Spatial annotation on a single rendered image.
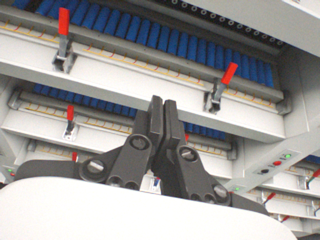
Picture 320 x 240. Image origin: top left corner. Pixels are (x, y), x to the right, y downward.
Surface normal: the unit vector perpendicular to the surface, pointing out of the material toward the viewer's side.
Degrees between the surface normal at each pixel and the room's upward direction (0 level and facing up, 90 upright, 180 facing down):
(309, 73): 90
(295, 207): 20
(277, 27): 110
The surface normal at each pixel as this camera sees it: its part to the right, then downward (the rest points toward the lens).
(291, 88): -0.95, -0.25
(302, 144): -0.07, 0.73
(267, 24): -0.16, 0.91
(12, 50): 0.25, -0.35
